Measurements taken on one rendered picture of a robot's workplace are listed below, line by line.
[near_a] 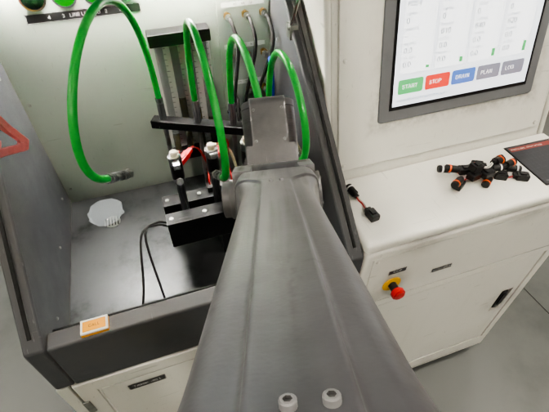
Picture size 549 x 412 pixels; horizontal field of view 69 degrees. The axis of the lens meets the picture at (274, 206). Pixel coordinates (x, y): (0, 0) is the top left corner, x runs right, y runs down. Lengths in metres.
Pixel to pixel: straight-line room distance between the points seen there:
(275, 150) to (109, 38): 0.73
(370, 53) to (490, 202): 0.46
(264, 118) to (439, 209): 0.70
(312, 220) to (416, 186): 0.90
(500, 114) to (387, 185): 0.39
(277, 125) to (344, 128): 0.60
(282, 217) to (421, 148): 0.98
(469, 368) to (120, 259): 1.47
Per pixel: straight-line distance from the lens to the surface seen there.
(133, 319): 0.86
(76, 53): 0.70
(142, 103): 1.13
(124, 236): 1.16
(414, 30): 1.01
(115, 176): 0.78
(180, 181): 0.89
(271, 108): 0.40
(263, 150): 0.39
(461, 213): 1.04
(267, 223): 0.17
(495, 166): 1.16
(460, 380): 1.94
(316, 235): 0.15
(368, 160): 1.05
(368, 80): 0.98
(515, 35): 1.21
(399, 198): 1.02
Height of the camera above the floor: 1.66
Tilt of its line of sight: 45 degrees down
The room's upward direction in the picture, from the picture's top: straight up
